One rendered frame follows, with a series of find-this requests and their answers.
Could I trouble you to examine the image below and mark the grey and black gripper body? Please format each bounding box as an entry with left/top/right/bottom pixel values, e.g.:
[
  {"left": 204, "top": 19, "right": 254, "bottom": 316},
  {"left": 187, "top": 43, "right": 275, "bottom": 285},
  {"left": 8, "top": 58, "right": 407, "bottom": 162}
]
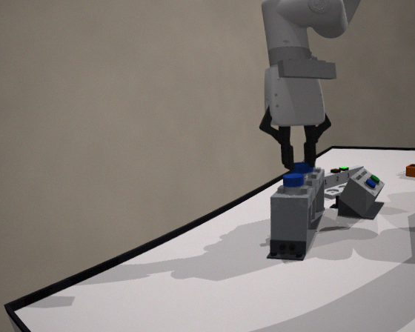
[{"left": 265, "top": 64, "right": 325, "bottom": 127}]

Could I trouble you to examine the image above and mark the grey button panel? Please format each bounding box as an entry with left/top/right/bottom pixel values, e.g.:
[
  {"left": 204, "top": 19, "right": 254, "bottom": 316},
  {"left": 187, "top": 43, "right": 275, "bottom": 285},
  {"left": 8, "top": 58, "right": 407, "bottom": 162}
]
[{"left": 330, "top": 168, "right": 385, "bottom": 219}]

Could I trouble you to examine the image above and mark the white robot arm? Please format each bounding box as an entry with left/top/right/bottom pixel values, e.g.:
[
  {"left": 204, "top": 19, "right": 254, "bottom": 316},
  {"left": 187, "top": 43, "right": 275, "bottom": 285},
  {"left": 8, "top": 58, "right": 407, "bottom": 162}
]
[{"left": 262, "top": 0, "right": 361, "bottom": 79}]

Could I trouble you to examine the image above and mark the black table edge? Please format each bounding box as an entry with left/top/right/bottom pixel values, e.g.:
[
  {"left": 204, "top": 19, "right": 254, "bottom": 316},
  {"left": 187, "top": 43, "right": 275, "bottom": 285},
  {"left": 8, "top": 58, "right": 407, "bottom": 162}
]
[{"left": 4, "top": 146, "right": 415, "bottom": 332}]

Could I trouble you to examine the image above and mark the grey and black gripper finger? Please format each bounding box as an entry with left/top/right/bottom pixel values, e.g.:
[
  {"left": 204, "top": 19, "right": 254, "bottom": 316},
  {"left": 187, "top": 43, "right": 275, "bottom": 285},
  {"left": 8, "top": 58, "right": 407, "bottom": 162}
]
[
  {"left": 304, "top": 114, "right": 331, "bottom": 167},
  {"left": 259, "top": 105, "right": 294, "bottom": 170}
]

